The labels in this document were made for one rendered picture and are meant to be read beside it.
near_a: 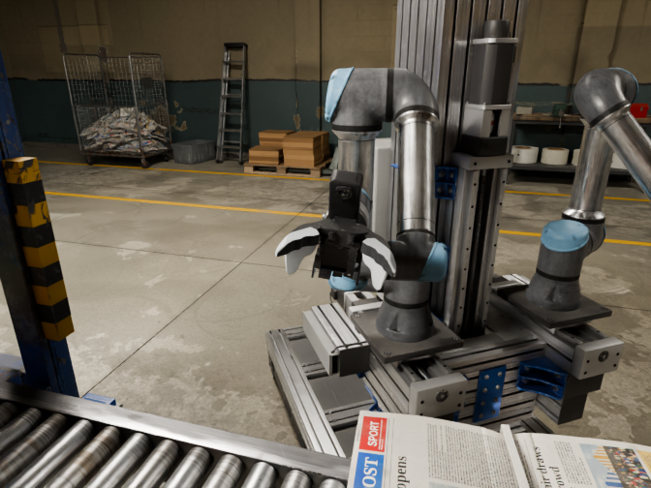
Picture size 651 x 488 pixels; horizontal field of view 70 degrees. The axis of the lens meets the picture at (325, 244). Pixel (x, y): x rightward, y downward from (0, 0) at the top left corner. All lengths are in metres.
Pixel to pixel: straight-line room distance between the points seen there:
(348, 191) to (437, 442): 0.34
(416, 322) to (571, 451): 0.61
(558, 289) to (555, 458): 0.86
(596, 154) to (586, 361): 0.57
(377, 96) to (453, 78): 0.31
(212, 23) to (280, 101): 1.64
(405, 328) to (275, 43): 7.11
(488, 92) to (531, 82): 6.23
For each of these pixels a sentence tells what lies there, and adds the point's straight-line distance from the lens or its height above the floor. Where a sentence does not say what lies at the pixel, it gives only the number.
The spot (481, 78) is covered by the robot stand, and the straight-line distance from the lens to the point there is 1.26.
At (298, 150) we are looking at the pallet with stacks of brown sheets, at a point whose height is 0.38.
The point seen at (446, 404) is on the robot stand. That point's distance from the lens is 1.20.
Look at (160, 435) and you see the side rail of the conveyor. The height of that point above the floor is 0.80.
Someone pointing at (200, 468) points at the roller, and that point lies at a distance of 0.95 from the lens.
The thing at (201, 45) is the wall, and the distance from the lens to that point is 8.59.
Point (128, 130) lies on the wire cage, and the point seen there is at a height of 0.59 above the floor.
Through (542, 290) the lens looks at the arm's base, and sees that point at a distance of 1.47.
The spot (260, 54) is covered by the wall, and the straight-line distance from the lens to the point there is 8.12.
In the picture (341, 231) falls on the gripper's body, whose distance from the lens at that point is 0.66.
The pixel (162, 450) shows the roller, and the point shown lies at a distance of 0.98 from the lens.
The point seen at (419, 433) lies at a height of 1.03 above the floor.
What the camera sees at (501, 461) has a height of 1.03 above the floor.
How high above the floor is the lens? 1.46
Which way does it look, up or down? 21 degrees down
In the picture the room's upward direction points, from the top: straight up
